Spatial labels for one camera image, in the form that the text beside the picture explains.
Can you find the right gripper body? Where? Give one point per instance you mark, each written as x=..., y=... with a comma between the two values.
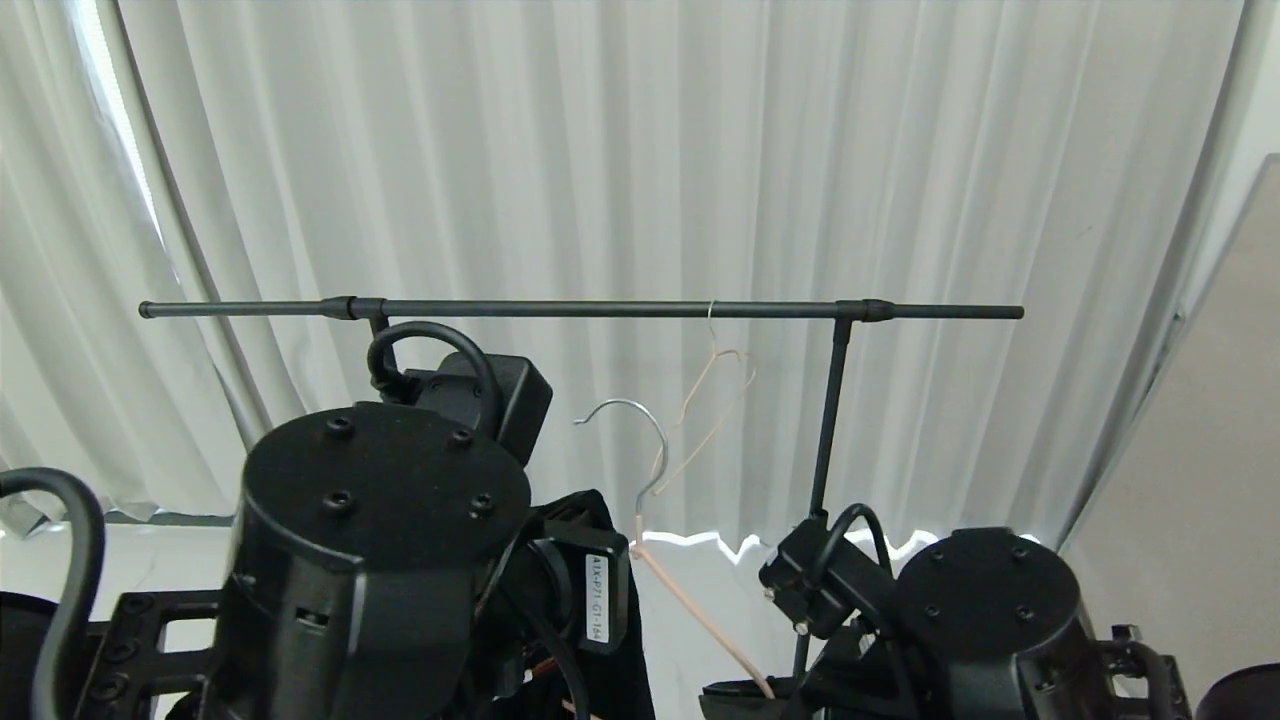
x=850, y=690

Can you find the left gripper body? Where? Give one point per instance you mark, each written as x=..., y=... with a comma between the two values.
x=560, y=600

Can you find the pink clothes hanger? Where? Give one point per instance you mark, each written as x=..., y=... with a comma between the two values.
x=728, y=409
x=700, y=618

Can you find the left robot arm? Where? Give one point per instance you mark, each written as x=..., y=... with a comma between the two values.
x=380, y=500

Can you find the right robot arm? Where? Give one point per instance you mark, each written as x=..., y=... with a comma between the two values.
x=990, y=620

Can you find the black clothes rack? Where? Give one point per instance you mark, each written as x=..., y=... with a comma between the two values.
x=600, y=309

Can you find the white curtain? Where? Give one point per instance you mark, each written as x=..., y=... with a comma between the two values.
x=600, y=150

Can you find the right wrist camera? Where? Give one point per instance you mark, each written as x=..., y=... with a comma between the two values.
x=810, y=590

